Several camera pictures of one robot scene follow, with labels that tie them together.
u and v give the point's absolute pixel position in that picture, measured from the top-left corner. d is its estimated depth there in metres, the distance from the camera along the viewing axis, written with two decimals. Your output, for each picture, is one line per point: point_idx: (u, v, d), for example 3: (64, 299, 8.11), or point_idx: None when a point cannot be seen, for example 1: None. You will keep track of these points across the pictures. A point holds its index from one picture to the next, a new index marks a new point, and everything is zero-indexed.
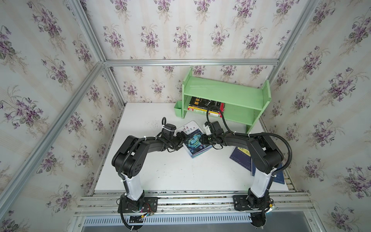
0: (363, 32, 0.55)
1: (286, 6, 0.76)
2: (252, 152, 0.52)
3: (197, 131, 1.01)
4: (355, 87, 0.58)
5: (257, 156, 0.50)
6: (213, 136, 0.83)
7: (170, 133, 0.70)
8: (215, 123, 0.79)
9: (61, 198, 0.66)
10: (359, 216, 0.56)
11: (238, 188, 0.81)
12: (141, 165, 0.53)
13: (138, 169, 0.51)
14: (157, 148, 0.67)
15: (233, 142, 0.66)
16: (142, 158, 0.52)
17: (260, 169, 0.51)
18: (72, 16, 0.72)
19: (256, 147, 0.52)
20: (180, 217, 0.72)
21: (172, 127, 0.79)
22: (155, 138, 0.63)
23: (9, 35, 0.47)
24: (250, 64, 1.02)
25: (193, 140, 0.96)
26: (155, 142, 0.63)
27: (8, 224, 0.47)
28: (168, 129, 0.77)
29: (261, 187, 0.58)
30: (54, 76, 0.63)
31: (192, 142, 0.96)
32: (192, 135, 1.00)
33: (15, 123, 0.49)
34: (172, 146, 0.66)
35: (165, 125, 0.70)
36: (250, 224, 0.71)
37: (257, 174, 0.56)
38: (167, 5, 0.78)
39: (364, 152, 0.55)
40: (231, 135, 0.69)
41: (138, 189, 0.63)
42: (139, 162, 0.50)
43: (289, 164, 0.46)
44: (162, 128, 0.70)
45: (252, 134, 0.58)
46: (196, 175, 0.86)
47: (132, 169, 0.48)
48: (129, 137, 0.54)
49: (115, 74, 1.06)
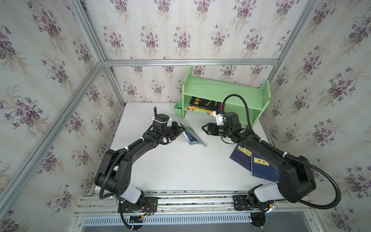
0: (363, 32, 0.55)
1: (286, 6, 0.76)
2: (283, 179, 0.43)
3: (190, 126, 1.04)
4: (355, 87, 0.58)
5: (288, 185, 0.42)
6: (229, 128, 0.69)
7: (162, 126, 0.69)
8: (234, 116, 0.64)
9: (61, 198, 0.66)
10: (359, 216, 0.56)
11: (238, 188, 0.81)
12: (128, 180, 0.48)
13: (124, 186, 0.47)
14: (146, 150, 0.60)
15: (253, 149, 0.56)
16: (126, 173, 0.45)
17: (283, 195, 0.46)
18: (72, 16, 0.72)
19: (292, 175, 0.42)
20: (180, 217, 0.72)
21: (164, 119, 0.70)
22: (141, 145, 0.55)
23: (9, 35, 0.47)
24: (250, 64, 1.02)
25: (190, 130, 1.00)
26: (141, 150, 0.55)
27: (8, 224, 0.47)
28: (159, 121, 0.68)
29: (265, 196, 0.58)
30: (54, 76, 0.63)
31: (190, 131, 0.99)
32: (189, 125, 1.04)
33: (15, 123, 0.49)
34: (161, 142, 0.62)
35: (156, 118, 0.68)
36: (250, 224, 0.71)
37: (270, 185, 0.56)
38: (167, 5, 0.78)
39: (364, 152, 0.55)
40: (254, 140, 0.56)
41: (135, 195, 0.61)
42: (124, 179, 0.45)
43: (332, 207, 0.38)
44: (153, 122, 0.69)
45: (290, 157, 0.46)
46: (196, 175, 0.86)
47: (118, 189, 0.43)
48: (109, 150, 0.46)
49: (115, 74, 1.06)
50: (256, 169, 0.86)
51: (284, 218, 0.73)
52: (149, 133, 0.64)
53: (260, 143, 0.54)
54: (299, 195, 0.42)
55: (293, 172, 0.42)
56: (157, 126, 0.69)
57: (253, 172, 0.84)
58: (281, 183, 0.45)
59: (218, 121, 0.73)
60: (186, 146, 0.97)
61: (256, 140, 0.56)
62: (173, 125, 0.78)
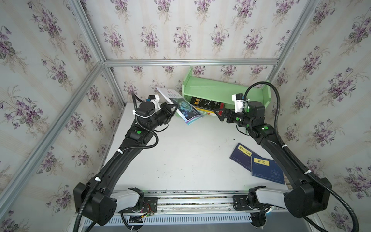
0: (363, 32, 0.55)
1: (286, 7, 0.76)
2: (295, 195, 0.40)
3: (182, 99, 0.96)
4: (355, 87, 0.58)
5: (299, 203, 0.40)
6: (249, 119, 0.61)
7: (148, 120, 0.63)
8: (260, 108, 0.54)
9: (61, 198, 0.66)
10: (359, 216, 0.56)
11: (238, 188, 0.81)
12: (114, 207, 0.44)
13: (110, 213, 0.43)
14: (125, 164, 0.47)
15: (272, 152, 0.50)
16: (106, 207, 0.40)
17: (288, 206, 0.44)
18: (72, 16, 0.72)
19: (309, 195, 0.38)
20: (180, 217, 0.72)
21: (148, 112, 0.52)
22: (117, 166, 0.43)
23: (10, 35, 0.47)
24: (250, 64, 1.02)
25: (184, 106, 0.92)
26: (119, 168, 0.44)
27: (8, 224, 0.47)
28: (143, 115, 0.50)
29: (267, 199, 0.57)
30: (54, 76, 0.63)
31: (184, 106, 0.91)
32: (181, 100, 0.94)
33: (16, 123, 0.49)
34: (147, 147, 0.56)
35: (138, 112, 0.50)
36: (250, 224, 0.71)
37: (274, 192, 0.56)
38: (167, 5, 0.78)
39: (364, 152, 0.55)
40: (276, 145, 0.49)
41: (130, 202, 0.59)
42: (105, 211, 0.40)
43: None
44: (136, 116, 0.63)
45: (312, 177, 0.41)
46: (196, 175, 0.86)
47: (103, 219, 0.40)
48: (78, 185, 0.38)
49: (115, 74, 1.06)
50: (256, 169, 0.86)
51: (284, 218, 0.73)
52: (132, 135, 0.51)
53: (282, 149, 0.48)
54: (304, 212, 0.39)
55: (311, 193, 0.38)
56: (142, 121, 0.53)
57: (254, 172, 0.84)
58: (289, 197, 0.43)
59: (238, 108, 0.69)
60: (186, 145, 0.97)
61: (278, 143, 0.50)
62: (163, 109, 0.61)
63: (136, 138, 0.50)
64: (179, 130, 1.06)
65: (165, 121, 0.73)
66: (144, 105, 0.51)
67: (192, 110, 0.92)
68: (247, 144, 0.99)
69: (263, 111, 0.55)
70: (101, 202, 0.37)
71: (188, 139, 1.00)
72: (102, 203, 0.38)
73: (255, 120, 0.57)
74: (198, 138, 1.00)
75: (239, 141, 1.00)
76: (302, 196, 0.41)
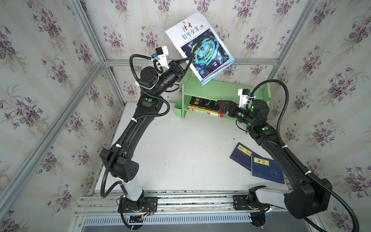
0: (363, 31, 0.55)
1: (286, 6, 0.76)
2: (295, 196, 0.40)
3: (204, 37, 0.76)
4: (355, 87, 0.58)
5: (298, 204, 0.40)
6: (251, 118, 0.60)
7: (154, 88, 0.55)
8: (264, 109, 0.52)
9: (61, 198, 0.66)
10: (358, 216, 0.56)
11: (238, 188, 0.82)
12: (136, 166, 0.50)
13: (134, 172, 0.50)
14: (141, 131, 0.50)
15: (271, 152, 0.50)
16: (130, 166, 0.46)
17: (288, 206, 0.44)
18: (72, 16, 0.72)
19: (309, 196, 0.38)
20: (180, 217, 0.72)
21: (149, 83, 0.47)
22: (133, 133, 0.47)
23: (9, 35, 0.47)
24: (250, 64, 1.03)
25: (203, 53, 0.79)
26: (136, 135, 0.48)
27: (8, 224, 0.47)
28: (146, 87, 0.48)
29: (267, 200, 0.57)
30: (54, 75, 0.63)
31: (202, 55, 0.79)
32: (200, 42, 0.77)
33: (15, 123, 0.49)
34: (159, 114, 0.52)
35: (141, 84, 0.47)
36: (250, 224, 0.71)
37: (274, 193, 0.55)
38: (167, 5, 0.78)
39: (364, 152, 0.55)
40: (277, 145, 0.49)
41: (137, 191, 0.63)
42: (129, 169, 0.46)
43: None
44: (141, 88, 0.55)
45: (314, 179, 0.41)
46: (196, 174, 0.85)
47: (127, 177, 0.46)
48: (103, 151, 0.44)
49: (115, 74, 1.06)
50: (256, 169, 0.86)
51: (284, 218, 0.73)
52: (142, 104, 0.51)
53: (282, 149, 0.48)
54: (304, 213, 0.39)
55: (311, 194, 0.38)
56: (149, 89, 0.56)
57: (254, 172, 0.84)
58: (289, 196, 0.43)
59: (242, 104, 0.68)
60: (186, 145, 0.97)
61: (278, 144, 0.50)
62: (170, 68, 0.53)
63: (148, 106, 0.51)
64: (179, 130, 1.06)
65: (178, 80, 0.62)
66: (146, 74, 0.46)
67: (212, 59, 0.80)
68: (247, 144, 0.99)
69: (265, 113, 0.53)
70: (124, 164, 0.42)
71: (188, 139, 1.00)
72: (125, 164, 0.43)
73: (257, 121, 0.56)
74: (198, 137, 1.00)
75: (239, 141, 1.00)
76: (302, 197, 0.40)
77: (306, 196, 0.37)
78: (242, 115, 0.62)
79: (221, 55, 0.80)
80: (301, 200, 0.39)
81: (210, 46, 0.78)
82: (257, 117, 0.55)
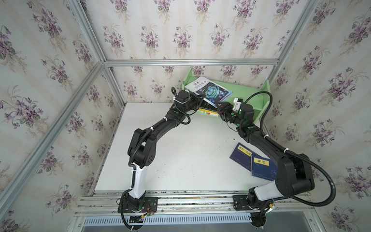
0: (363, 32, 0.55)
1: (286, 6, 0.76)
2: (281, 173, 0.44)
3: (207, 85, 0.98)
4: (355, 87, 0.58)
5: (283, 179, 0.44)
6: (240, 119, 0.69)
7: (183, 105, 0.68)
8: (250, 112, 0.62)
9: (61, 198, 0.66)
10: (359, 216, 0.56)
11: (238, 188, 0.81)
12: (154, 155, 0.57)
13: (150, 160, 0.56)
14: (168, 129, 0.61)
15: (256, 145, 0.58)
16: (152, 150, 0.54)
17: (280, 190, 0.46)
18: (72, 16, 0.72)
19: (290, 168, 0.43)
20: (180, 217, 0.72)
21: (184, 98, 0.69)
22: (164, 126, 0.60)
23: (10, 36, 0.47)
24: (250, 64, 1.03)
25: (210, 93, 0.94)
26: (164, 130, 0.62)
27: (8, 224, 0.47)
28: (180, 100, 0.68)
29: (266, 195, 0.57)
30: (54, 76, 0.63)
31: (210, 94, 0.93)
32: (207, 88, 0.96)
33: (15, 123, 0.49)
34: (183, 122, 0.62)
35: (177, 97, 0.68)
36: (250, 224, 0.71)
37: (269, 183, 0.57)
38: (167, 5, 0.78)
39: (364, 152, 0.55)
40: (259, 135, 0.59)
41: (142, 187, 0.65)
42: (150, 152, 0.53)
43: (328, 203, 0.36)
44: (175, 101, 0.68)
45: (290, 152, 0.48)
46: (196, 175, 0.86)
47: (146, 160, 0.52)
48: (137, 130, 0.54)
49: (115, 74, 1.09)
50: (256, 169, 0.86)
51: (284, 217, 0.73)
52: (171, 113, 0.68)
53: (264, 138, 0.56)
54: (293, 191, 0.43)
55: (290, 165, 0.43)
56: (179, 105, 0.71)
57: (254, 172, 0.84)
58: (278, 178, 0.46)
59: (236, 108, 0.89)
60: (186, 145, 0.97)
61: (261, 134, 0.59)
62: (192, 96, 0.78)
63: (176, 115, 0.67)
64: (179, 130, 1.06)
65: (194, 107, 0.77)
66: (182, 92, 0.69)
67: (218, 94, 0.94)
68: (247, 144, 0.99)
69: (252, 114, 0.62)
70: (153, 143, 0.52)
71: (188, 139, 1.00)
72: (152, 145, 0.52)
73: (244, 121, 0.65)
74: (198, 138, 1.00)
75: (239, 141, 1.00)
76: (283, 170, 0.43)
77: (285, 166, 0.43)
78: (234, 115, 0.72)
79: (223, 92, 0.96)
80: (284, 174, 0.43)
81: (215, 88, 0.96)
82: (244, 118, 0.65)
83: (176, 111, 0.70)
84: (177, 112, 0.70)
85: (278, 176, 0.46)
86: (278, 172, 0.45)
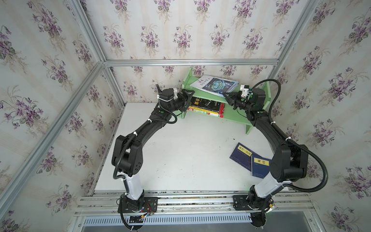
0: (363, 32, 0.55)
1: (286, 6, 0.76)
2: (278, 158, 0.46)
3: (213, 79, 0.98)
4: (355, 87, 0.58)
5: (278, 164, 0.46)
6: (250, 103, 0.70)
7: (168, 103, 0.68)
8: (262, 95, 0.62)
9: (61, 198, 0.66)
10: (358, 216, 0.56)
11: (238, 188, 0.81)
12: (141, 162, 0.53)
13: (138, 167, 0.52)
14: (154, 132, 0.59)
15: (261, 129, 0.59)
16: (139, 156, 0.50)
17: (274, 173, 0.49)
18: (72, 16, 0.72)
19: (286, 155, 0.45)
20: (180, 217, 0.72)
21: (169, 96, 0.66)
22: (148, 128, 0.55)
23: (10, 36, 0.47)
24: (250, 64, 1.03)
25: (216, 86, 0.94)
26: (150, 132, 0.58)
27: (8, 224, 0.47)
28: (164, 98, 0.65)
29: (265, 190, 0.58)
30: (54, 76, 0.63)
31: (216, 87, 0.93)
32: (212, 83, 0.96)
33: (15, 123, 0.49)
34: (169, 122, 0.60)
35: (161, 95, 0.64)
36: (250, 224, 0.71)
37: (267, 176, 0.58)
38: (167, 5, 0.78)
39: (364, 152, 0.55)
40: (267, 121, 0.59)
41: (138, 189, 0.64)
42: (137, 159, 0.49)
43: (317, 189, 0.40)
44: (159, 100, 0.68)
45: (291, 141, 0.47)
46: (196, 174, 0.85)
47: (133, 168, 0.48)
48: (119, 137, 0.49)
49: (115, 74, 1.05)
50: (256, 169, 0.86)
51: (284, 217, 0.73)
52: (155, 113, 0.64)
53: (271, 125, 0.57)
54: (284, 175, 0.46)
55: (288, 152, 0.45)
56: (164, 104, 0.68)
57: (254, 172, 0.84)
58: (274, 162, 0.48)
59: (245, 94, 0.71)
60: (186, 146, 0.97)
61: (268, 121, 0.59)
62: (179, 97, 0.74)
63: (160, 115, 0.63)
64: (179, 130, 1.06)
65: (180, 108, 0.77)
66: (166, 90, 0.66)
67: (224, 86, 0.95)
68: (247, 144, 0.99)
69: (263, 99, 0.63)
70: (138, 148, 0.47)
71: (188, 139, 1.00)
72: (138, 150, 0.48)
73: (255, 105, 0.66)
74: (198, 138, 1.00)
75: (239, 141, 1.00)
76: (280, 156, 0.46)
77: (283, 152, 0.45)
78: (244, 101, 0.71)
79: (229, 84, 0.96)
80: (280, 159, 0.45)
81: (220, 82, 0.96)
82: (255, 102, 0.64)
83: (161, 111, 0.66)
84: (162, 112, 0.65)
85: (275, 160, 0.48)
86: (275, 157, 0.48)
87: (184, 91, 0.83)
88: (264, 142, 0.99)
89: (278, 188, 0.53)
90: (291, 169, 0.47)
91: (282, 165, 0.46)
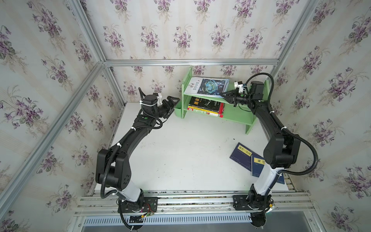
0: (363, 32, 0.55)
1: (286, 6, 0.76)
2: (271, 146, 0.51)
3: (204, 81, 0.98)
4: (355, 87, 0.58)
5: (271, 150, 0.51)
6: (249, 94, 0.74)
7: (152, 108, 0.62)
8: (260, 85, 0.67)
9: (61, 198, 0.66)
10: (358, 216, 0.56)
11: (238, 188, 0.81)
12: (130, 174, 0.49)
13: (127, 181, 0.48)
14: (139, 139, 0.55)
15: (261, 118, 0.62)
16: (126, 168, 0.46)
17: (265, 159, 0.54)
18: (72, 16, 0.72)
19: (279, 143, 0.49)
20: (180, 217, 0.72)
21: (152, 101, 0.64)
22: (132, 137, 0.52)
23: (9, 35, 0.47)
24: (250, 64, 1.02)
25: (210, 88, 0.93)
26: (136, 141, 0.54)
27: (8, 224, 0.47)
28: (148, 104, 0.63)
29: (263, 184, 0.60)
30: (54, 76, 0.63)
31: (210, 89, 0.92)
32: (204, 85, 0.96)
33: (15, 123, 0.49)
34: (154, 127, 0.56)
35: (143, 101, 0.63)
36: (250, 224, 0.71)
37: (264, 169, 0.59)
38: (167, 5, 0.78)
39: (363, 152, 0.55)
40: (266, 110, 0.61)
41: (135, 190, 0.62)
42: (125, 172, 0.46)
43: (306, 173, 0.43)
44: (142, 106, 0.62)
45: (286, 130, 0.52)
46: (196, 175, 0.86)
47: (121, 182, 0.45)
48: (101, 151, 0.45)
49: (115, 74, 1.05)
50: (256, 168, 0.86)
51: (284, 217, 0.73)
52: (139, 121, 0.60)
53: (269, 114, 0.59)
54: (275, 161, 0.51)
55: (281, 141, 0.49)
56: (147, 109, 0.65)
57: (254, 172, 0.84)
58: (266, 148, 0.54)
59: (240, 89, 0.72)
60: (186, 145, 0.97)
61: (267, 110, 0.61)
62: (164, 104, 0.73)
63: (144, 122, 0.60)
64: (179, 130, 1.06)
65: (164, 115, 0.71)
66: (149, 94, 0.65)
67: (217, 86, 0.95)
68: (247, 144, 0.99)
69: (262, 89, 0.68)
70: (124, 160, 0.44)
71: (188, 139, 1.00)
72: (124, 162, 0.44)
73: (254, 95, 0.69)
74: (198, 137, 1.00)
75: (239, 141, 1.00)
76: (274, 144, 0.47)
77: (276, 140, 0.49)
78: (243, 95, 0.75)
79: (220, 83, 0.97)
80: (273, 147, 0.50)
81: (211, 83, 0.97)
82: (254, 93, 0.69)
83: (144, 117, 0.63)
84: (145, 118, 0.62)
85: (267, 147, 0.53)
86: (268, 144, 0.52)
87: (170, 97, 0.73)
88: (264, 142, 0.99)
89: (276, 179, 0.57)
90: (283, 155, 0.51)
91: (274, 152, 0.50)
